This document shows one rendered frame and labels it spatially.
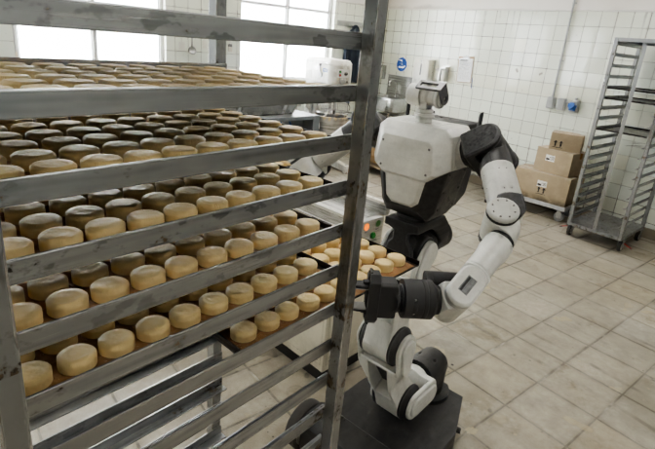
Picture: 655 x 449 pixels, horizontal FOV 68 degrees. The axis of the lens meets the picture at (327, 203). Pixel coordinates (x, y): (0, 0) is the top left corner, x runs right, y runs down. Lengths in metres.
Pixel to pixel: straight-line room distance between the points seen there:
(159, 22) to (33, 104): 0.17
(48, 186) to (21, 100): 0.09
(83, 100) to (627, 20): 5.47
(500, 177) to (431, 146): 0.23
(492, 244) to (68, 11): 0.97
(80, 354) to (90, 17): 0.44
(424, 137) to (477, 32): 5.15
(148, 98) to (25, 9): 0.15
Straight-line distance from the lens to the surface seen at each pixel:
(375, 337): 1.73
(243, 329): 0.95
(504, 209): 1.25
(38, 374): 0.75
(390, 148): 1.52
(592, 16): 5.91
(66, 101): 0.60
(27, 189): 0.60
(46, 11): 0.59
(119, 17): 0.62
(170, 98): 0.65
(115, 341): 0.79
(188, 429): 0.90
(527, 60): 6.16
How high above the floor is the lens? 1.59
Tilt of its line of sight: 19 degrees down
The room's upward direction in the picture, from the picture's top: 5 degrees clockwise
